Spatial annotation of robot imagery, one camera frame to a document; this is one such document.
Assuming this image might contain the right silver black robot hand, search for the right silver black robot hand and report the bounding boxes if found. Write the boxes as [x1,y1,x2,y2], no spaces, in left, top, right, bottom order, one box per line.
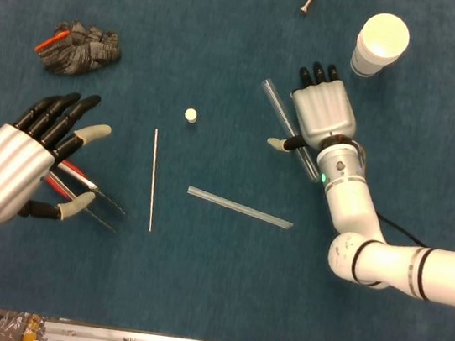
[265,55,366,162]

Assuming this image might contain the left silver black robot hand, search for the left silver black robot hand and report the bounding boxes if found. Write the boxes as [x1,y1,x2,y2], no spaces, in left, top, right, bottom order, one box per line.
[0,81,118,240]

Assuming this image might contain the transparent glass test tube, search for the transparent glass test tube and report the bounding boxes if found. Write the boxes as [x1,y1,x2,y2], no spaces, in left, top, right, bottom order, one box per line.
[248,77,334,184]

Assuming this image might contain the small white stopper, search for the small white stopper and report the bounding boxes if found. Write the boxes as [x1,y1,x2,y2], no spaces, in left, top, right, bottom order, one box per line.
[182,106,201,127]

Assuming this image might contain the white paper cup stack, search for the white paper cup stack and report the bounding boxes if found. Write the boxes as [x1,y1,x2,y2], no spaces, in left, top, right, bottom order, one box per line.
[348,8,415,84]

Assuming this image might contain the metal bolt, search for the metal bolt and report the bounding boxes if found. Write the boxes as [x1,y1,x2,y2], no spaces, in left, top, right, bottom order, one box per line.
[297,0,316,19]

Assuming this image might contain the black grey work glove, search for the black grey work glove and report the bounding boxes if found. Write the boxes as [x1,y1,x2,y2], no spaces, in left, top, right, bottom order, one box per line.
[31,15,126,84]

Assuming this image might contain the thin white rod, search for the thin white rod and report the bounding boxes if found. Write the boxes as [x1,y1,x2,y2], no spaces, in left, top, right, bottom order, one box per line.
[140,128,167,233]

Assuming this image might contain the crumpled clear plastic bag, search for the crumpled clear plastic bag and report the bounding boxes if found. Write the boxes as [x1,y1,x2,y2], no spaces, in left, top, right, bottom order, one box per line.
[0,308,48,341]

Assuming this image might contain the blue carpet table cover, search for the blue carpet table cover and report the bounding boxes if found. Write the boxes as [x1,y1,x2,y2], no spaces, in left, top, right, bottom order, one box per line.
[0,0,455,341]

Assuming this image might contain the metal tongs with red handles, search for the metal tongs with red handles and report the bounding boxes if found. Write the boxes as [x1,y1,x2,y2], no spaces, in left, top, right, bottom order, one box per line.
[35,156,133,236]

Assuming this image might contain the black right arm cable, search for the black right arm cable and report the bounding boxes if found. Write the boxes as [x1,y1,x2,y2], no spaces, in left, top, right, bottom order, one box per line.
[372,212,433,249]

